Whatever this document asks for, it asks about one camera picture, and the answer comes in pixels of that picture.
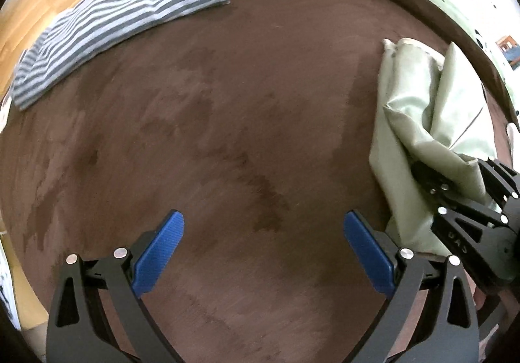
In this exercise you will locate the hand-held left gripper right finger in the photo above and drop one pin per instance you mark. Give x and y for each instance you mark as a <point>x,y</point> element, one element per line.
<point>367,251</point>

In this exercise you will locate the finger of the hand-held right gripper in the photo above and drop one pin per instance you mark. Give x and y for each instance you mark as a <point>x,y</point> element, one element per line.
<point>443,188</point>
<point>497,178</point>

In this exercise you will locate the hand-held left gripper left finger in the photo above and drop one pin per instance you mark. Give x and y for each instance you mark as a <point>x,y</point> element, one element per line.
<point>160,249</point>

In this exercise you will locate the light green shirt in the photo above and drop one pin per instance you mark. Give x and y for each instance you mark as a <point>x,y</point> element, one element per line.
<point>422,103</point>

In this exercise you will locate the orange blue box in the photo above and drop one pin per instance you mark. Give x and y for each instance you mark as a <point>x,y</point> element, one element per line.
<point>510,50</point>

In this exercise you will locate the brown blanket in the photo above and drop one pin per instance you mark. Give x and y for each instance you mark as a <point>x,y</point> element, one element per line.
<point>223,123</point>

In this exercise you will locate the white black dotted cloth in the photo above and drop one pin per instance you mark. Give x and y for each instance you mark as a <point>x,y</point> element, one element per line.
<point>7,281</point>

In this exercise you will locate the blue grey striped cloth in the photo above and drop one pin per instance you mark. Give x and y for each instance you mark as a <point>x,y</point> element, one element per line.
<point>113,17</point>

